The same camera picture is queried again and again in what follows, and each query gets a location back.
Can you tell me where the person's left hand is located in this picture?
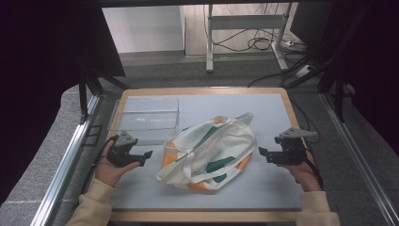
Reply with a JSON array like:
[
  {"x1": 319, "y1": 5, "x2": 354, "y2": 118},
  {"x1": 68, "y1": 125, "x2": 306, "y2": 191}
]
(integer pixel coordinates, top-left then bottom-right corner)
[{"x1": 93, "y1": 140, "x2": 142, "y2": 187}]

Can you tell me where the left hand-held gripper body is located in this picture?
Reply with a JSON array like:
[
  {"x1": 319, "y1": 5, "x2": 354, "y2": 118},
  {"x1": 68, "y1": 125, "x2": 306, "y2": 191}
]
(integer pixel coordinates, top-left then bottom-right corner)
[{"x1": 106, "y1": 130, "x2": 142, "y2": 168}]

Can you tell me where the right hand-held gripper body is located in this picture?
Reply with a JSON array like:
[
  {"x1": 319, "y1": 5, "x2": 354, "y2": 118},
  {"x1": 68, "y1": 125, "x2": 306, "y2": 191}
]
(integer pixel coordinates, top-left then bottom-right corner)
[{"x1": 274, "y1": 127, "x2": 318, "y2": 167}]

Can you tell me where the pale grey table mat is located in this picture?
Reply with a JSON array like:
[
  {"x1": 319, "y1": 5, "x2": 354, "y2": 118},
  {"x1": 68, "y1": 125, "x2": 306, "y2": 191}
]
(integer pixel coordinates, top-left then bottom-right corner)
[{"x1": 109, "y1": 92, "x2": 305, "y2": 211}]

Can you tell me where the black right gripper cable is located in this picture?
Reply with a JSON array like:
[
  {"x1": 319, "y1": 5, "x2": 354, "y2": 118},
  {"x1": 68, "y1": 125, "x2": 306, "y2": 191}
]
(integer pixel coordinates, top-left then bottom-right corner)
[{"x1": 304, "y1": 148, "x2": 325, "y2": 190}]

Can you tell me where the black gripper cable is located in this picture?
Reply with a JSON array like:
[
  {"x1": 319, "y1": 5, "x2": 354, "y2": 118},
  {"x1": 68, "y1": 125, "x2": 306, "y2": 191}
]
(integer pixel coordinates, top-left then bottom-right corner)
[
  {"x1": 80, "y1": 135, "x2": 120, "y2": 194},
  {"x1": 304, "y1": 148, "x2": 325, "y2": 190}
]

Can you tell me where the white metal desk frame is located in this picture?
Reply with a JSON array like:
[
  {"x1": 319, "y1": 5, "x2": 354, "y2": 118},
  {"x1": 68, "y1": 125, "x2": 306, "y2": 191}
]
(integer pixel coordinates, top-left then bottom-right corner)
[{"x1": 205, "y1": 3, "x2": 290, "y2": 73}]

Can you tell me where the clear plastic box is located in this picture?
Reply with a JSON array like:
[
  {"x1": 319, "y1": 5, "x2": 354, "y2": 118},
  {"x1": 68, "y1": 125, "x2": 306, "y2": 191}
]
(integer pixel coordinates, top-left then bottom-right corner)
[{"x1": 107, "y1": 96, "x2": 181, "y2": 146}]

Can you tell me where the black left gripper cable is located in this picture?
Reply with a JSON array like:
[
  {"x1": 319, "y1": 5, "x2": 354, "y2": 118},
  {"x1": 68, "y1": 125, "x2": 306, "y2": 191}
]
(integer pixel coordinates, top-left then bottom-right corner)
[{"x1": 80, "y1": 135, "x2": 120, "y2": 194}]

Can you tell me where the white power strip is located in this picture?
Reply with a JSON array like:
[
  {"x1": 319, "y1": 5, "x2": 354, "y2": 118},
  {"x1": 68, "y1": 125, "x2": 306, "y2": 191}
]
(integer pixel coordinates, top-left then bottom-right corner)
[{"x1": 295, "y1": 64, "x2": 314, "y2": 78}]

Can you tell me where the tangle of black floor cables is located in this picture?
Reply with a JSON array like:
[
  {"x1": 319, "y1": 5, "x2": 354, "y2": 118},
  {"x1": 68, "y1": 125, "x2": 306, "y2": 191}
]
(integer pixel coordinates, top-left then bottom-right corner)
[{"x1": 211, "y1": 27, "x2": 304, "y2": 54}]

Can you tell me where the aluminium rail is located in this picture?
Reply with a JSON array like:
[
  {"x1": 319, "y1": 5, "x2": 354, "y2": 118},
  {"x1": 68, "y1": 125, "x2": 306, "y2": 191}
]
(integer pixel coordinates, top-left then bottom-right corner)
[
  {"x1": 30, "y1": 93, "x2": 102, "y2": 226},
  {"x1": 319, "y1": 92, "x2": 399, "y2": 226}
]

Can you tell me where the thin black cable beside table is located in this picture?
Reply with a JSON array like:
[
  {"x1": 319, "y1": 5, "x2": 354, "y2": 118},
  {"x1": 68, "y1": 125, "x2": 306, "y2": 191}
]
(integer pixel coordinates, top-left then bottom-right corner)
[{"x1": 287, "y1": 93, "x2": 322, "y2": 145}]

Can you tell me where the black metal stand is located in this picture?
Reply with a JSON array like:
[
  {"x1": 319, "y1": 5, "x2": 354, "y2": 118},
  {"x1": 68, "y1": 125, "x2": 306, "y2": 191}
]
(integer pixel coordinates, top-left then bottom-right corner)
[
  {"x1": 77, "y1": 62, "x2": 130, "y2": 125},
  {"x1": 281, "y1": 3, "x2": 373, "y2": 123}
]

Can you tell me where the white canvas bag green orange print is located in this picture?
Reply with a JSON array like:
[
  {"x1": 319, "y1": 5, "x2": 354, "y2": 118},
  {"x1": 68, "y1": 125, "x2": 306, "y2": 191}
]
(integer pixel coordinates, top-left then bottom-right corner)
[{"x1": 155, "y1": 112, "x2": 257, "y2": 194}]

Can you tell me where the person's right hand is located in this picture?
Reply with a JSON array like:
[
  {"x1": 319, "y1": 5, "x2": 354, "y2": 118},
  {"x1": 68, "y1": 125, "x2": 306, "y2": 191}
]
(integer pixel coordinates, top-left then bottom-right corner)
[{"x1": 277, "y1": 150, "x2": 323, "y2": 192}]

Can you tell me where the dark curtain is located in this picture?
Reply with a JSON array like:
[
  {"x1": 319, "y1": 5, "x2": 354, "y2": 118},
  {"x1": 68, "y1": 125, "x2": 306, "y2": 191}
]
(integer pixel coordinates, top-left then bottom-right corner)
[
  {"x1": 290, "y1": 0, "x2": 399, "y2": 149},
  {"x1": 0, "y1": 0, "x2": 127, "y2": 205}
]

